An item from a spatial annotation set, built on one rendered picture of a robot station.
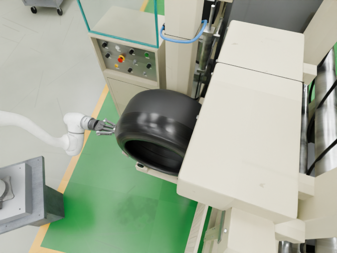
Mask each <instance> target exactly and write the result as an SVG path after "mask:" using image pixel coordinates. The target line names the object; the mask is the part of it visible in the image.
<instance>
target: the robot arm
mask: <svg viewBox="0 0 337 253"><path fill-rule="evenodd" d="M63 121H64V123H65V124H66V125H67V126H68V133H67V134H65V135H63V136H62V137H61V138H55V137H53V136H51V135H50V134H49V133H47V132H46V131H45V130H43V129H42V128H41V127H40V126H38V125H37V124H36V123H34V122H33V121H32V120H30V119H29V118H27V117H25V116H23V115H20V114H16V113H12V112H6V111H1V110H0V127H1V126H6V125H15V126H18V127H21V128H23V129H25V130H26V131H28V132H29V133H31V134H32V135H34V136H36V137H37V138H39V139H40V140H42V141H43V142H45V143H47V144H49V145H51V146H54V147H61V148H63V149H64V150H65V151H66V153H67V154H68V155H69V156H77V155H78V154H80V153H81V151H82V148H83V144H84V132H85V130H89V131H91V130H93V131H96V134H97V135H98V136H100V135H109V136H111V135H112V134H114V131H115V127H116V124H114V123H113V122H111V121H109V120H107V118H105V120H97V119H95V118H93V117H89V116H86V115H84V114H82V113H77V112H69V113H67V114H65V115H64V118H63ZM104 122H107V123H108V124H110V125H108V124H105V123H104ZM101 131H104V132H101ZM14 197H15V196H14V194H13V190H12V185H11V176H6V177H4V178H2V179H0V210H1V209H2V205H3V202H5V201H7V200H10V199H13V198H14Z"/></svg>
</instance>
